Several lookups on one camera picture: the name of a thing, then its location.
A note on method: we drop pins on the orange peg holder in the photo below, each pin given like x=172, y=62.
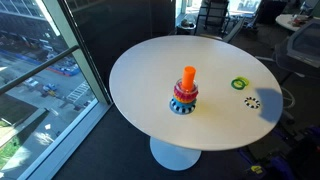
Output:
x=188, y=76

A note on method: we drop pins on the grey chair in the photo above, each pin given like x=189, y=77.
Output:
x=233, y=31

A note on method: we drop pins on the yellow label tool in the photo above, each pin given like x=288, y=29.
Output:
x=256, y=169

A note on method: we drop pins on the dark window handrail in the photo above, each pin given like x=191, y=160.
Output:
x=36, y=69

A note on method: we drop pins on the dark office chair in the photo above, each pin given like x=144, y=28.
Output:
x=268, y=11

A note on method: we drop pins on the white round side table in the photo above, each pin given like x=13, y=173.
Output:
x=286, y=21

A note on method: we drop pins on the grey plastic cart bin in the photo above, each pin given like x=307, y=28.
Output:
x=303, y=43

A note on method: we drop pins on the white table pedestal base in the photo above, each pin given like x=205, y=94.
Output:
x=173, y=156

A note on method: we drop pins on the black frame chair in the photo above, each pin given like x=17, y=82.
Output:
x=213, y=10

